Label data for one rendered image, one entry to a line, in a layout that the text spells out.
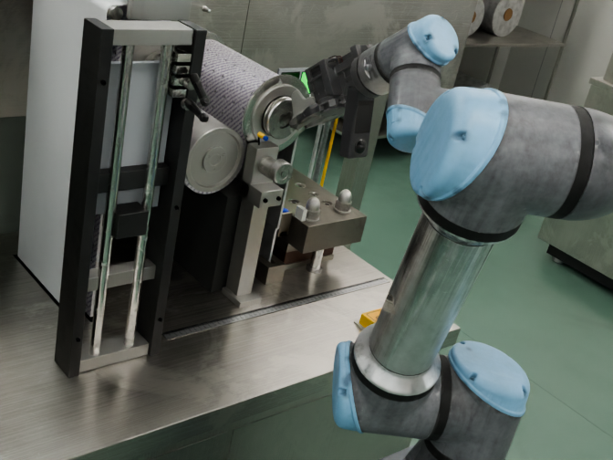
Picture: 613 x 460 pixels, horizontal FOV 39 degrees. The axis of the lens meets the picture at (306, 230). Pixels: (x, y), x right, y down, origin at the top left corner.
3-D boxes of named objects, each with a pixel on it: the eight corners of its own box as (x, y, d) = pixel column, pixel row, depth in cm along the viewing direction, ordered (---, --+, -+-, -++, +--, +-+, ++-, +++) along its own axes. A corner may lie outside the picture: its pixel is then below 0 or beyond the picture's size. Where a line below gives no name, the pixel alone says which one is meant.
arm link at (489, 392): (519, 473, 116) (551, 392, 110) (423, 462, 114) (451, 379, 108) (496, 416, 126) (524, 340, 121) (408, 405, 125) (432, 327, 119)
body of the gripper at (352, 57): (334, 70, 147) (381, 43, 138) (347, 119, 147) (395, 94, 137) (300, 72, 142) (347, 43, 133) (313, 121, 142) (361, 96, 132)
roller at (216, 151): (181, 195, 146) (191, 130, 140) (109, 139, 162) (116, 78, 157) (238, 188, 153) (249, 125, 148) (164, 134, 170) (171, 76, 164)
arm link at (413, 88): (470, 141, 120) (472, 72, 124) (392, 127, 118) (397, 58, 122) (451, 163, 127) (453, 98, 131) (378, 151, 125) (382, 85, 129)
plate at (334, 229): (302, 254, 167) (308, 226, 165) (191, 172, 193) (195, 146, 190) (360, 241, 178) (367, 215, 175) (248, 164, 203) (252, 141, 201)
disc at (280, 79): (233, 151, 149) (258, 69, 144) (232, 151, 149) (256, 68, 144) (295, 156, 159) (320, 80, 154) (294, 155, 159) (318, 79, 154)
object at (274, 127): (281, 93, 147) (307, 107, 152) (274, 88, 148) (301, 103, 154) (260, 131, 148) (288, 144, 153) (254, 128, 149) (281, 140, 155)
